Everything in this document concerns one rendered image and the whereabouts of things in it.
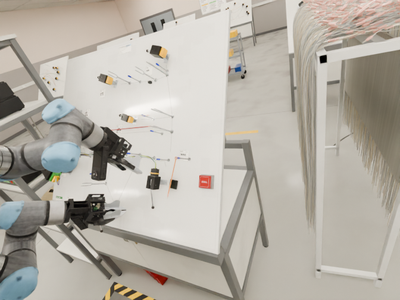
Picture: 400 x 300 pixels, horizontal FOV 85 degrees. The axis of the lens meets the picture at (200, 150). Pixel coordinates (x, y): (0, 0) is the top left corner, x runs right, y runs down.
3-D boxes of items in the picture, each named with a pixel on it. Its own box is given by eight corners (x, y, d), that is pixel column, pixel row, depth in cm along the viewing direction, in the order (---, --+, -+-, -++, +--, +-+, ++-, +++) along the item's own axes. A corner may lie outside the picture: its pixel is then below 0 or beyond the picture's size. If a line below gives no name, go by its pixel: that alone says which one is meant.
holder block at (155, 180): (152, 187, 98) (145, 188, 95) (153, 175, 98) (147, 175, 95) (159, 189, 96) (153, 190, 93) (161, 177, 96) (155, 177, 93)
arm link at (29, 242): (-4, 283, 58) (3, 245, 56) (-1, 256, 66) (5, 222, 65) (33, 275, 63) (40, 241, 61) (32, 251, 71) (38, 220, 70)
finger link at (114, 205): (131, 203, 82) (105, 205, 76) (124, 212, 85) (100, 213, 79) (129, 196, 84) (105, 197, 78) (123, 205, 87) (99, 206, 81)
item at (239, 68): (246, 72, 580) (239, 28, 525) (244, 78, 541) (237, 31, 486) (212, 80, 617) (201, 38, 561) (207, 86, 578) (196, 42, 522)
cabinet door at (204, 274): (232, 299, 113) (214, 256, 93) (150, 270, 139) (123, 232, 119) (234, 294, 115) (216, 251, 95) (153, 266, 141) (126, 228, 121)
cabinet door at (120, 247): (151, 269, 140) (123, 231, 120) (95, 250, 166) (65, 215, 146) (153, 266, 141) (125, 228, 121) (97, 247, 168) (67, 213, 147)
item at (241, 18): (255, 46, 842) (248, -5, 757) (225, 53, 889) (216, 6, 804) (256, 41, 897) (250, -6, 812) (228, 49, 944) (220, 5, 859)
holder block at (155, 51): (156, 52, 111) (143, 43, 104) (172, 55, 106) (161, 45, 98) (153, 61, 112) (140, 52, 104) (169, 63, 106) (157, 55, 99)
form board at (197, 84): (53, 211, 144) (50, 211, 142) (69, 61, 151) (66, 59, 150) (219, 253, 87) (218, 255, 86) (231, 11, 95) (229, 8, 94)
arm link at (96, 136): (85, 143, 62) (68, 140, 66) (97, 150, 66) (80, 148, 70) (99, 121, 65) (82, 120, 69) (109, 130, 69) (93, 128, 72)
